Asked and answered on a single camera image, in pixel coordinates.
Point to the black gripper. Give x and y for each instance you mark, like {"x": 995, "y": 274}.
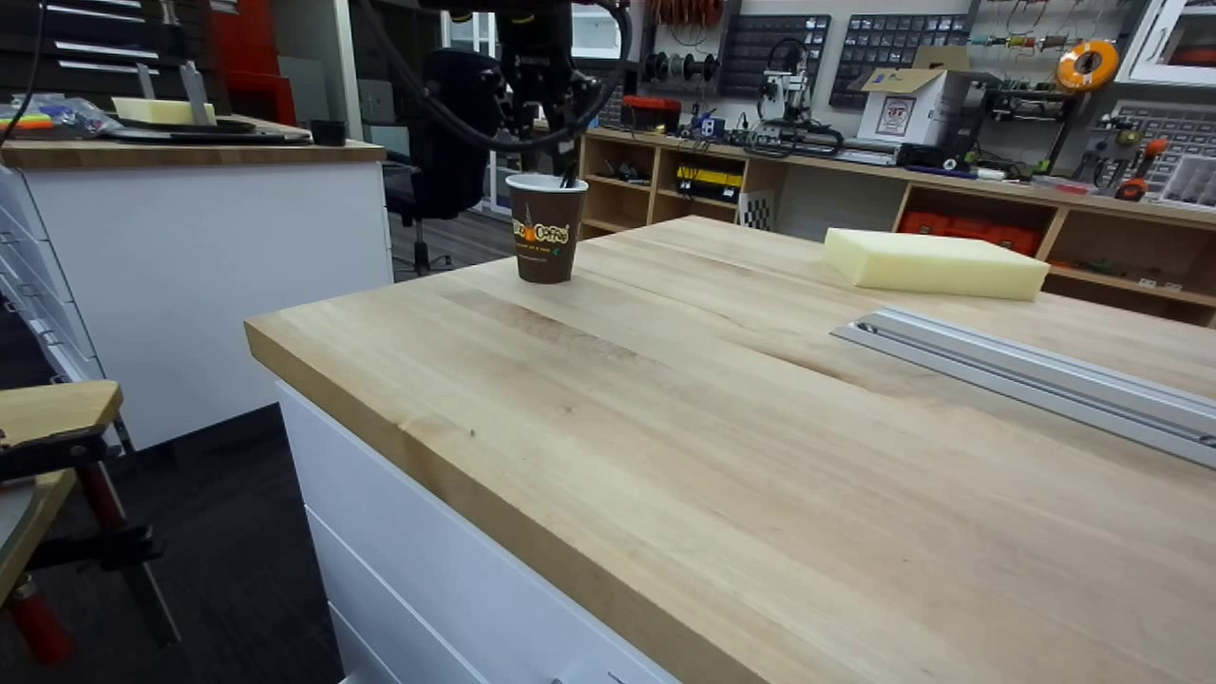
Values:
{"x": 533, "y": 41}

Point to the grey marker pen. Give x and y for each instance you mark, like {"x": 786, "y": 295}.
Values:
{"x": 569, "y": 169}

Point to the brown paper coffee cup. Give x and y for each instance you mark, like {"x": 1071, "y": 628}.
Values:
{"x": 549, "y": 235}

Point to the red toolbox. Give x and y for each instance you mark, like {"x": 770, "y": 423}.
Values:
{"x": 652, "y": 113}

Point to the white glass door cabinet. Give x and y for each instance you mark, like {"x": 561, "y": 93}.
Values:
{"x": 469, "y": 32}

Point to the black office chair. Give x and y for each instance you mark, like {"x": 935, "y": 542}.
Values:
{"x": 444, "y": 191}

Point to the yellow black tool case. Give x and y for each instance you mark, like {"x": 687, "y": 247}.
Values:
{"x": 709, "y": 185}

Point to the black pegboard tool panel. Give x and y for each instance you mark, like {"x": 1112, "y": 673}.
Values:
{"x": 763, "y": 51}
{"x": 894, "y": 45}

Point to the red cabinet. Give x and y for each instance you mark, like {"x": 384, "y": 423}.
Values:
{"x": 251, "y": 60}

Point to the white cardboard box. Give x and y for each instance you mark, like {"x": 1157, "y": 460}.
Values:
{"x": 905, "y": 107}

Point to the yellow foam pad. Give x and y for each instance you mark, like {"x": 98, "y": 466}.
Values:
{"x": 154, "y": 113}

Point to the white counter with wood top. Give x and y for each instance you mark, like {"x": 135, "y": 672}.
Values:
{"x": 191, "y": 278}

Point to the pale yellow foam block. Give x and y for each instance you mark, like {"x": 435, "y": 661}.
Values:
{"x": 933, "y": 265}

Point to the red storage bin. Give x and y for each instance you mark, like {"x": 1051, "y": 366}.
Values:
{"x": 971, "y": 229}

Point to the white table drawer base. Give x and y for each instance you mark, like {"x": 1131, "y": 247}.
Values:
{"x": 420, "y": 573}

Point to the wooden shelving workbench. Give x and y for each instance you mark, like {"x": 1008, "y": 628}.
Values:
{"x": 1057, "y": 235}

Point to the orange tape roll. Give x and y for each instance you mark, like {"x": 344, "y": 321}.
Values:
{"x": 1075, "y": 61}

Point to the stacked white panels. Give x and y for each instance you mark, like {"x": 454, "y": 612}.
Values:
{"x": 40, "y": 278}

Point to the wooden folding workbench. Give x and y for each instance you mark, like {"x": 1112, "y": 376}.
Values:
{"x": 53, "y": 411}

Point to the orange power drill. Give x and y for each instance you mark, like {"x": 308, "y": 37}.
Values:
{"x": 1143, "y": 166}

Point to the aluminium extrusion rail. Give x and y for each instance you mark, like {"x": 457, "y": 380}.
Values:
{"x": 1014, "y": 366}

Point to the white framed wall cabinet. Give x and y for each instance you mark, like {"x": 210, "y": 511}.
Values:
{"x": 1174, "y": 45}

